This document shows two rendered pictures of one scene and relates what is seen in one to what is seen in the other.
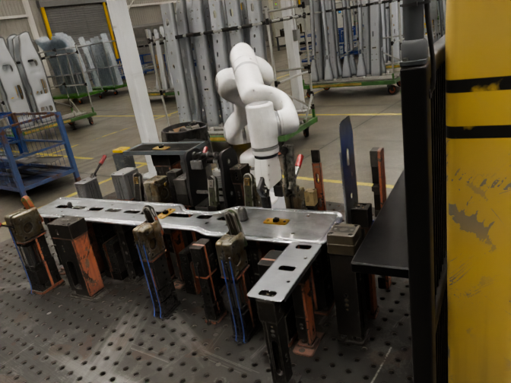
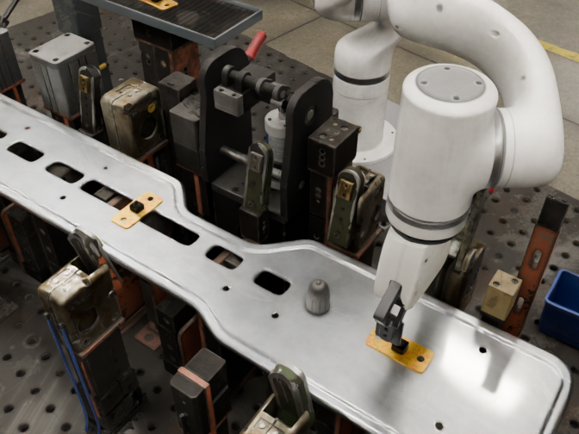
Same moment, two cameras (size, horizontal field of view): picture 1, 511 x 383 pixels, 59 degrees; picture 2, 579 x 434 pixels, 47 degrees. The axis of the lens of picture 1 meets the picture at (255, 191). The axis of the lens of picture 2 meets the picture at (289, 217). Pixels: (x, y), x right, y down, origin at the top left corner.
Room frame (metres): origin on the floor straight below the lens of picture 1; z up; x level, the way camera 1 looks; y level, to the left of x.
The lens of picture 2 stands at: (0.86, 0.05, 1.71)
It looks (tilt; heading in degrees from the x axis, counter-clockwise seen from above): 43 degrees down; 4
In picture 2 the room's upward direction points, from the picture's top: straight up
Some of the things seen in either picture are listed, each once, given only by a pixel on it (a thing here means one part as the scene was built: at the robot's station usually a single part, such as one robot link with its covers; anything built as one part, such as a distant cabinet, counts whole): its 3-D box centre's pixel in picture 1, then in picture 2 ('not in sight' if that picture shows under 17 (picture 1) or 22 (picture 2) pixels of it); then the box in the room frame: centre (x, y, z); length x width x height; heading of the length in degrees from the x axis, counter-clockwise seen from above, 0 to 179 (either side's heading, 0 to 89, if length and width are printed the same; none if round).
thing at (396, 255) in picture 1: (423, 199); not in sight; (1.33, -0.53, 1.02); 0.90 x 0.22 x 0.03; 149
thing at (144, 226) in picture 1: (157, 268); (97, 351); (1.43, 0.39, 0.87); 0.12 x 0.09 x 0.35; 149
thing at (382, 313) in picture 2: (263, 183); (395, 293); (1.34, -0.03, 1.15); 0.08 x 0.01 x 0.06; 149
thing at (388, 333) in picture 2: (264, 199); (385, 328); (1.33, -0.02, 1.10); 0.03 x 0.03 x 0.07; 59
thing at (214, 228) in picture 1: (160, 215); (125, 210); (1.62, 0.37, 1.00); 1.38 x 0.22 x 0.02; 59
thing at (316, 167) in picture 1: (322, 217); (510, 330); (1.46, -0.22, 0.95); 0.03 x 0.01 x 0.50; 59
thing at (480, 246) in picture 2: (299, 232); (439, 325); (1.52, -0.14, 0.88); 0.07 x 0.06 x 0.35; 149
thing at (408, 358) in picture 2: (276, 219); (400, 346); (1.38, -0.05, 1.01); 0.08 x 0.04 x 0.01; 59
